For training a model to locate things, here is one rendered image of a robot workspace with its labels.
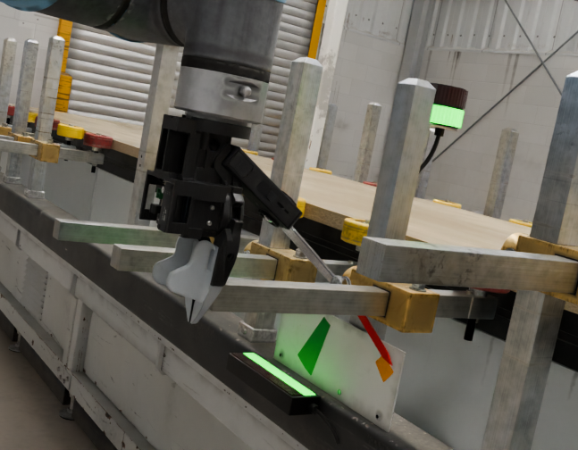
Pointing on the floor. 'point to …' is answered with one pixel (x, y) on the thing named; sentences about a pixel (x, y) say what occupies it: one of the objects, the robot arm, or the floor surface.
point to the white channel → (333, 26)
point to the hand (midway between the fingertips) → (200, 311)
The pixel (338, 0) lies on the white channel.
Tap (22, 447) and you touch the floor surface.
